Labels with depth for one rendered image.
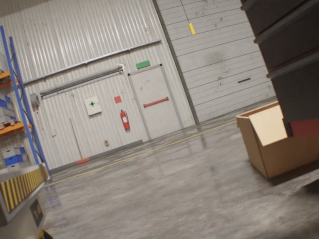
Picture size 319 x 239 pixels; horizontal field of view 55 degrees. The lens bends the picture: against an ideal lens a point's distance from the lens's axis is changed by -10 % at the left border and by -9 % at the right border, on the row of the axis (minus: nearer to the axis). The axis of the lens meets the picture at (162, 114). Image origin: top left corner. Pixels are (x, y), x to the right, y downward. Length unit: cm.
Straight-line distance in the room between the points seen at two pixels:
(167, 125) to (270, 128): 949
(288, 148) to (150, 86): 953
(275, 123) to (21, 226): 91
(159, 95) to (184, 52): 165
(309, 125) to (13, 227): 73
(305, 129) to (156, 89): 983
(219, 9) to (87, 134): 615
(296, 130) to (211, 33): 1066
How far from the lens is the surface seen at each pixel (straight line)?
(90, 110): 1037
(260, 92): 1173
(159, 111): 1059
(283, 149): 125
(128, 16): 1128
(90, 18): 1125
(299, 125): 95
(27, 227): 55
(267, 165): 125
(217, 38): 1157
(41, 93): 1063
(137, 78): 1065
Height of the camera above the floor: 32
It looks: 2 degrees up
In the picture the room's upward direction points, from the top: 19 degrees counter-clockwise
